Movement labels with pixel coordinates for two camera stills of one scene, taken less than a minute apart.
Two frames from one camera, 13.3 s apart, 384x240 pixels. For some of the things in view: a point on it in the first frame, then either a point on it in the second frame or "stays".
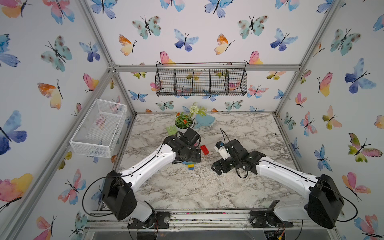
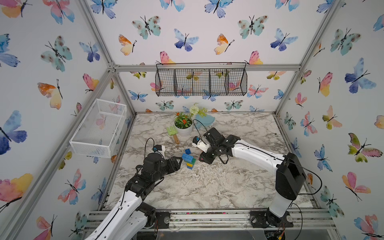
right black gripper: (221, 162) to (205, 159)
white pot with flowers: (182, 122) stays
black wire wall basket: (201, 79) stays
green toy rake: (172, 131) stays
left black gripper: (194, 154) to (169, 162)
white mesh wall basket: (97, 134) stays
